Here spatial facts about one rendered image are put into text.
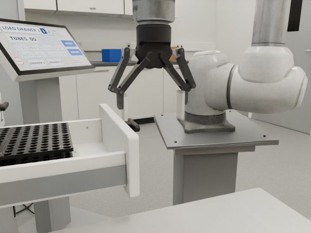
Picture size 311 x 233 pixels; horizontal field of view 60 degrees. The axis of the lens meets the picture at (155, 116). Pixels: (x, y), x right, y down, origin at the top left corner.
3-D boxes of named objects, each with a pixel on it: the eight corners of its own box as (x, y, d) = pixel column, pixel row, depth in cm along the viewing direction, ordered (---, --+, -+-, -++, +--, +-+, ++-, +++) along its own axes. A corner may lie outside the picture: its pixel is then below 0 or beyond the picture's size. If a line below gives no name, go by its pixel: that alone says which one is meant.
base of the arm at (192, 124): (217, 113, 116) (218, 101, 114) (236, 131, 95) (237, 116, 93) (175, 115, 115) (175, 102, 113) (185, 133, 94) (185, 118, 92)
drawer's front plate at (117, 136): (107, 143, 72) (105, 102, 69) (139, 198, 45) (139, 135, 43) (101, 144, 71) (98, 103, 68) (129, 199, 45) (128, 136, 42)
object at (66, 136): (67, 125, 61) (67, 122, 61) (73, 151, 45) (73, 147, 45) (59, 125, 61) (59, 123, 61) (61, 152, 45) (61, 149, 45)
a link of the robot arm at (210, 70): (193, 102, 112) (195, 48, 105) (238, 108, 103) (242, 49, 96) (176, 112, 99) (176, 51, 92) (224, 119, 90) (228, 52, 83)
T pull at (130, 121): (130, 123, 61) (130, 117, 61) (140, 132, 54) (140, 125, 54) (115, 124, 60) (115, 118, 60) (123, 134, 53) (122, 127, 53)
